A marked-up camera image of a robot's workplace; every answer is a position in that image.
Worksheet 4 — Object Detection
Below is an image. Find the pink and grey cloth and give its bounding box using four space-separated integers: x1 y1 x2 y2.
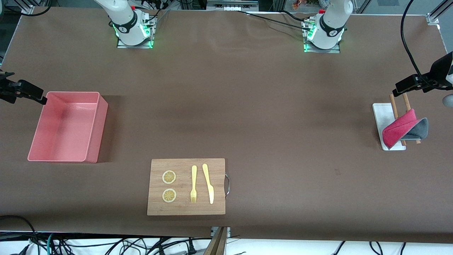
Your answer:
382 109 429 150

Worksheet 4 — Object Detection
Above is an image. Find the white rack with wooden dowels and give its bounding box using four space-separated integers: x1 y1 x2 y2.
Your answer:
372 93 422 151

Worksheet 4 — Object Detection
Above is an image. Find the pink plastic bin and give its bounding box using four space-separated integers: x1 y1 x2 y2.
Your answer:
28 91 109 163

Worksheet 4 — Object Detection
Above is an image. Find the yellow plastic fork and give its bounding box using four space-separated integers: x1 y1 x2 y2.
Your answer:
190 165 197 203

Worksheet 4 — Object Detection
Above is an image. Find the wooden cutting board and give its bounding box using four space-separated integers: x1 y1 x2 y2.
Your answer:
147 158 226 216

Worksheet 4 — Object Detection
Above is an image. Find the grey power strip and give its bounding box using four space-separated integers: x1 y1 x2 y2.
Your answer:
206 0 259 11

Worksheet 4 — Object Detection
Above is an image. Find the yellow plastic knife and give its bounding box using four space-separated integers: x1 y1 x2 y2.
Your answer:
202 164 214 205

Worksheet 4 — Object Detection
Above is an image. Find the wooden stand leg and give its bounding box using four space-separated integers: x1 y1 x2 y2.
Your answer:
203 227 229 255

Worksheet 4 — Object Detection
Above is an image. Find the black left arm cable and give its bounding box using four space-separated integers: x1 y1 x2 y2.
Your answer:
401 0 437 87

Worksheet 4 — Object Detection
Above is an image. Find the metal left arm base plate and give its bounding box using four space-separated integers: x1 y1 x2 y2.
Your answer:
303 19 341 53

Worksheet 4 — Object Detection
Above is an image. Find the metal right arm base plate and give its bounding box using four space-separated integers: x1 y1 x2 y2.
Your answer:
117 14 155 49

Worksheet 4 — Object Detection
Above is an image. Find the teal floor cable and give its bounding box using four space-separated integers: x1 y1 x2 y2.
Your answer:
46 233 59 255

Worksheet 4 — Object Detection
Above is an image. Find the black cable on table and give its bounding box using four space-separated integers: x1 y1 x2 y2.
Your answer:
236 10 314 32

